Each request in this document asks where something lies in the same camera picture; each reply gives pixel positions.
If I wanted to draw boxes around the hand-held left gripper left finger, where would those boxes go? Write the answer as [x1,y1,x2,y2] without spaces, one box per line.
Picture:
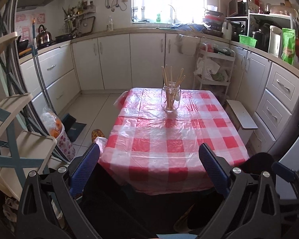
[14,143,100,239]

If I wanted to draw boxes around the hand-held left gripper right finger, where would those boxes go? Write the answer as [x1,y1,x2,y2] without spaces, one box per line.
[198,143,282,239]

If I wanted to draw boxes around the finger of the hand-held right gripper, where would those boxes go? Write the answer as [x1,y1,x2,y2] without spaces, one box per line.
[272,161,299,182]

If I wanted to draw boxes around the clear glass jar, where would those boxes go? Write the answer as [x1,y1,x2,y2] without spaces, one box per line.
[161,82,181,112]

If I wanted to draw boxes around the bundle of wooden chopsticks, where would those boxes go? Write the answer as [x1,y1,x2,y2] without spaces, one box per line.
[161,65,185,110]

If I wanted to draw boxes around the white door panel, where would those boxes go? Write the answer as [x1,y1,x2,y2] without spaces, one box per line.
[271,118,299,201]

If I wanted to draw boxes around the floral waste bin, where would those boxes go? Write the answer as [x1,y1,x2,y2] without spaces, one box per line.
[55,127,76,162]

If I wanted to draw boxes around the patterned house slipper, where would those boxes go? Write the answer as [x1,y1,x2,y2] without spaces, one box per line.
[91,129,106,142]

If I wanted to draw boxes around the dark floor mat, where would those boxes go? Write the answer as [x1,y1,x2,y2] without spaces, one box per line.
[61,113,88,142]

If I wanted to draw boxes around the red white checked tablecloth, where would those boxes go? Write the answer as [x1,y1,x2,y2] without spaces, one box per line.
[94,88,250,196]

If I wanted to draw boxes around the clear bag of oranges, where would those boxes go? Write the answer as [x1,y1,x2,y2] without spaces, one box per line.
[41,112,65,138]

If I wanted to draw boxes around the white low stool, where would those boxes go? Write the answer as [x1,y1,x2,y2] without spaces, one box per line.
[225,99,258,146]

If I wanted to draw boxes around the white three-drawer unit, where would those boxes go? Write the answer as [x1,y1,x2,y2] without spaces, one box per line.
[254,63,299,152]

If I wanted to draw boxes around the beige folding shelf rack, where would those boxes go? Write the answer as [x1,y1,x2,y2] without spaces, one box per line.
[0,31,58,201]

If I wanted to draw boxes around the white tiered trolley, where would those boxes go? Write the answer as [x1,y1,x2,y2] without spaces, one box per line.
[192,48,236,105]

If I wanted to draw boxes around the white stove drawer cabinet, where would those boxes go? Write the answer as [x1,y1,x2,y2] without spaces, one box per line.
[19,43,81,112]

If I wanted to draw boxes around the white two-door base cabinet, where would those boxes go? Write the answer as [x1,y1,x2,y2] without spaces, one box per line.
[230,46,273,116]

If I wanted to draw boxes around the white plastic bag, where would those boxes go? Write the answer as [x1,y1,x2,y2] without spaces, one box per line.
[194,57,221,81]

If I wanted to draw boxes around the white corner base cabinet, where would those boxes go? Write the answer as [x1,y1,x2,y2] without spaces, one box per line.
[71,33,132,91]

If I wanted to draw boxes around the dark green vegetables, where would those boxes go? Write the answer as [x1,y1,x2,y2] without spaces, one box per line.
[213,45,233,55]

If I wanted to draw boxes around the green food packet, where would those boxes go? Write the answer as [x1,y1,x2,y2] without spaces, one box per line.
[281,28,296,65]

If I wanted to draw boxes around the white sink base cabinet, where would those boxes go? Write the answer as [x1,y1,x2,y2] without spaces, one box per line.
[130,31,202,89]

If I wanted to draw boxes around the white electric kettle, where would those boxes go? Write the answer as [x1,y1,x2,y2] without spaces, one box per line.
[269,25,283,58]

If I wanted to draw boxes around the white hanging door bag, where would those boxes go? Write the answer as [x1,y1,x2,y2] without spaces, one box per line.
[176,33,188,54]

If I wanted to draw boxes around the green plastic basket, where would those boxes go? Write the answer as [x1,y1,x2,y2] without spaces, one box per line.
[239,34,257,48]

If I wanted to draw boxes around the black thermos pot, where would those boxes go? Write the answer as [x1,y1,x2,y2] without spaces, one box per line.
[252,24,271,51]

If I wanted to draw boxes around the steel whistling kettle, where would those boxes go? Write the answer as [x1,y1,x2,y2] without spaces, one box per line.
[36,24,52,46]

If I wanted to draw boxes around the white plastic jug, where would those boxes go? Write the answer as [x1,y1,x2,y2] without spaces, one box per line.
[222,20,233,40]

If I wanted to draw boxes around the black wok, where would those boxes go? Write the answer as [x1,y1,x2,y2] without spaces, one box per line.
[17,36,32,52]

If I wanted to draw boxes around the beige kitchen countertop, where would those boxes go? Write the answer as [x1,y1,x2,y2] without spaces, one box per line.
[19,27,299,76]

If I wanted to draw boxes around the black toaster oven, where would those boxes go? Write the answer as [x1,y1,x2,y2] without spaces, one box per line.
[230,20,248,39]

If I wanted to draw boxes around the blue cloth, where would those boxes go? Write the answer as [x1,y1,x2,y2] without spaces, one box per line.
[170,22,207,31]

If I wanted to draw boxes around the stack of pots and bowls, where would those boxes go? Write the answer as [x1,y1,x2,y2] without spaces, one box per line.
[203,10,225,36]

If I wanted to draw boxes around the curved metal faucet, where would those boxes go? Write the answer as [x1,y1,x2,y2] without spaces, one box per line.
[168,4,177,24]

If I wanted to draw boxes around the clear domed food cover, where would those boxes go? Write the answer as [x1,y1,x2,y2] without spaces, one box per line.
[270,4,296,15]

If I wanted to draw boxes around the silver microwave oven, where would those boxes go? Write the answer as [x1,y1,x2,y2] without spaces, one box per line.
[228,0,250,17]

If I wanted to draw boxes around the kitchen window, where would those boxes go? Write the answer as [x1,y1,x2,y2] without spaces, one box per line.
[132,0,206,24]

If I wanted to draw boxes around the grey mop handle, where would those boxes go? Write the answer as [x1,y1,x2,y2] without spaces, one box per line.
[31,17,58,115]

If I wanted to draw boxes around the wall utensil rack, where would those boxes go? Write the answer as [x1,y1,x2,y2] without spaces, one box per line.
[62,1,97,36]

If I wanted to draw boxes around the pink wall stickers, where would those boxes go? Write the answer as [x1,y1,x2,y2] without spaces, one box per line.
[15,12,45,41]

